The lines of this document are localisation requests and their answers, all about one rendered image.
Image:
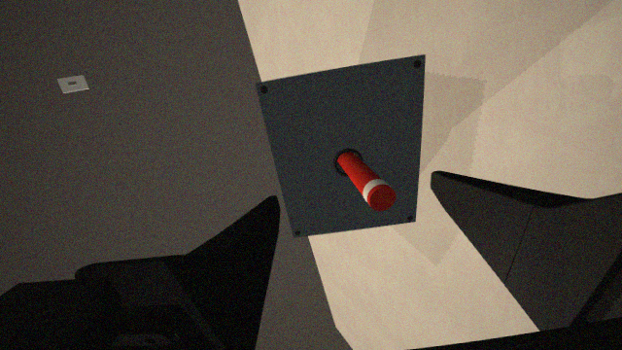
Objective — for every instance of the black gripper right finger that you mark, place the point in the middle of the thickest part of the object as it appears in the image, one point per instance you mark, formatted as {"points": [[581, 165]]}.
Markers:
{"points": [[556, 254]]}

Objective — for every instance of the dark grey sloped panel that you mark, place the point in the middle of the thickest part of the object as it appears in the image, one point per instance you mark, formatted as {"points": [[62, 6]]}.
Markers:
{"points": [[373, 110]]}

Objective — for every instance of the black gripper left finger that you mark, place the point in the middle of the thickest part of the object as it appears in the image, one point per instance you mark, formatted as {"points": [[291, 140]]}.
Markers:
{"points": [[222, 283]]}

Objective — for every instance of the red peg with white band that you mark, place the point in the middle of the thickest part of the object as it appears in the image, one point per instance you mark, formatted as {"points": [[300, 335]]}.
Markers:
{"points": [[378, 194]]}

